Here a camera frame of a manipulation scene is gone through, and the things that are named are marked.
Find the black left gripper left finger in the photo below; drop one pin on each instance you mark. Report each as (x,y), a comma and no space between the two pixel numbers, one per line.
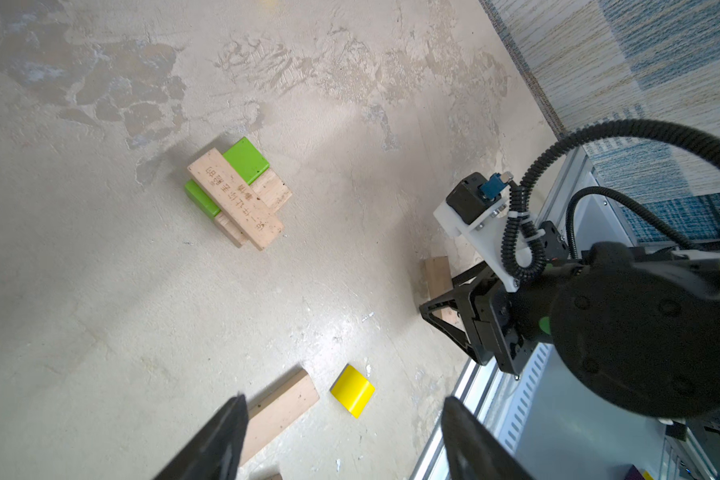
(215,452)

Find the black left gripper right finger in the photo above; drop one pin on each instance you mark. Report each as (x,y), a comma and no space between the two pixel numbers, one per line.
(472,451)

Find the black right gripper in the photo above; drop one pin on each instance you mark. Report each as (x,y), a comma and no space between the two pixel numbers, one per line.
(474,310)

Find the natural wood rectangular block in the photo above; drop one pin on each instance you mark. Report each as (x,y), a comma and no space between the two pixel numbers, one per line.
(271,189)

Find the green wood block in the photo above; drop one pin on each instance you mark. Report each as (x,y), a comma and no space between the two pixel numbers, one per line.
(246,160)

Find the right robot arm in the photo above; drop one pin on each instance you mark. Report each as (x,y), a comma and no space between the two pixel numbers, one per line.
(641,333)

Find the flat wood plank block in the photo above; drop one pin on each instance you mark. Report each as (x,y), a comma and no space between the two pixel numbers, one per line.
(276,411)

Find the yellow cylinder block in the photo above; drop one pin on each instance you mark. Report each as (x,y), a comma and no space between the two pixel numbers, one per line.
(352,390)

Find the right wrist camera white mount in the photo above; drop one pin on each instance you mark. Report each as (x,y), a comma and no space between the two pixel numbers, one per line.
(477,209)

